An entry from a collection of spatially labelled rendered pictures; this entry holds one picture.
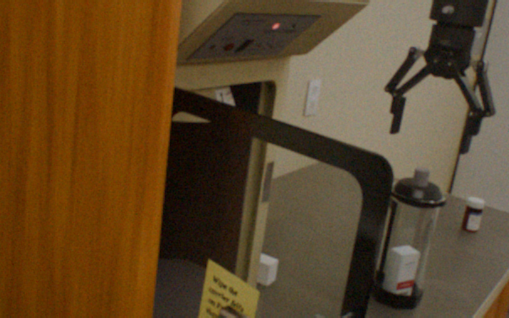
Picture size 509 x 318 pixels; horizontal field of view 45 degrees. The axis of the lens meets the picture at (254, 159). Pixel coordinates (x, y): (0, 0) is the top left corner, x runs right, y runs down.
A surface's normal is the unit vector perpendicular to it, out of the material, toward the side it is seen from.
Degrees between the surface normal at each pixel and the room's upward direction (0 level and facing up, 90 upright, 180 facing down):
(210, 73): 90
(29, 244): 90
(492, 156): 90
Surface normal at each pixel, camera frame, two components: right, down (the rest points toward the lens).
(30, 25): -0.57, 0.17
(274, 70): 0.81, 0.27
